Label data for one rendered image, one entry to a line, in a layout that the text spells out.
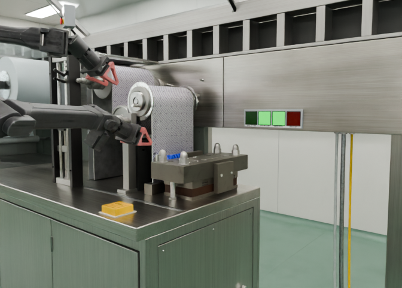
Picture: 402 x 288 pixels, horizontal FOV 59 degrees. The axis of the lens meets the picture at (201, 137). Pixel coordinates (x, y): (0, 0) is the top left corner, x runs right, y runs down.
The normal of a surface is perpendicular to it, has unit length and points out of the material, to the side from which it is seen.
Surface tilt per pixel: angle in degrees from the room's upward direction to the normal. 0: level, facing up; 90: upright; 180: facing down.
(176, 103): 90
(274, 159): 90
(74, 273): 90
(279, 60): 90
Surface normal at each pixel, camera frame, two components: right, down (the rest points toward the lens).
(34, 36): 0.30, 0.14
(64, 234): -0.64, 0.07
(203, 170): 0.77, 0.05
